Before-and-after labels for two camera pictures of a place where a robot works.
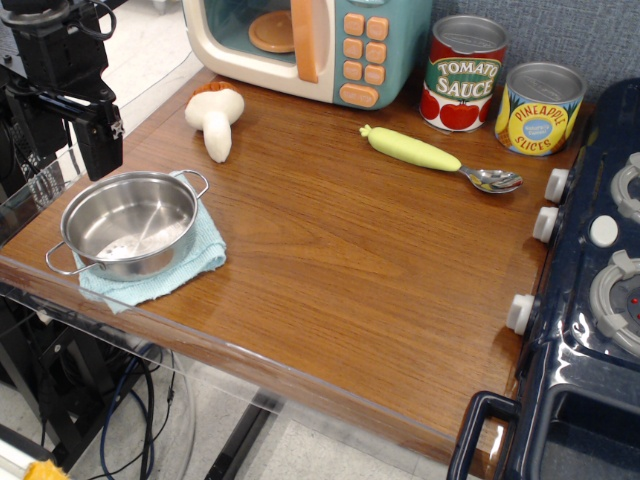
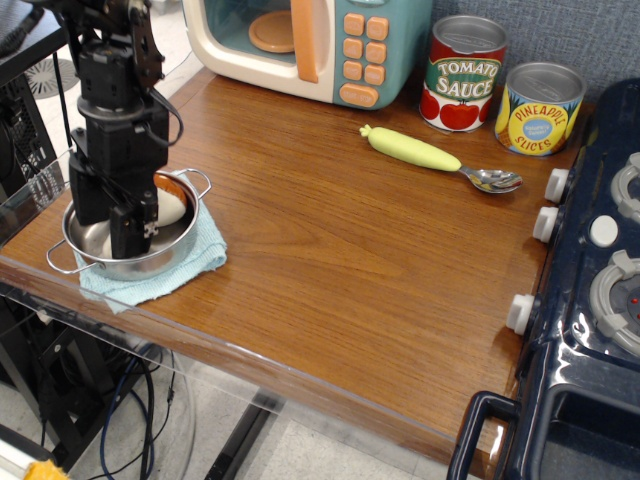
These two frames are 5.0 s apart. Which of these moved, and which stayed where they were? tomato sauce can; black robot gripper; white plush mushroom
Moved: white plush mushroom; black robot gripper
Stayed: tomato sauce can
